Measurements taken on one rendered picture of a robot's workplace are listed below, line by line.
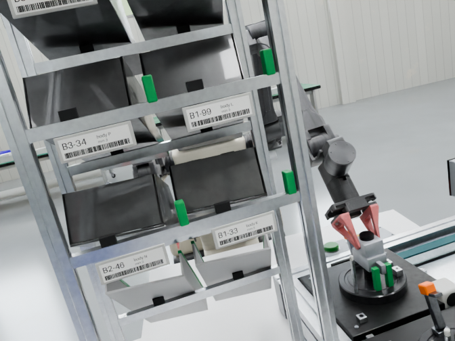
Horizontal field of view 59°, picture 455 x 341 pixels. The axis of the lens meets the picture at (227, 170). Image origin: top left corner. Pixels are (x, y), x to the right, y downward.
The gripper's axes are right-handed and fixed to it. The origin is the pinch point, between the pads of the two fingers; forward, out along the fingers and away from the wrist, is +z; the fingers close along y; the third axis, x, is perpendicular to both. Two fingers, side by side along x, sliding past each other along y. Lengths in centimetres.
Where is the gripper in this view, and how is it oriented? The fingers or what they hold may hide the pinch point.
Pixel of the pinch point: (367, 242)
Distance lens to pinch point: 91.4
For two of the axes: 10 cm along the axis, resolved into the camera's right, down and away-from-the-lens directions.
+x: -0.4, 4.6, 8.9
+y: 9.5, -2.5, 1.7
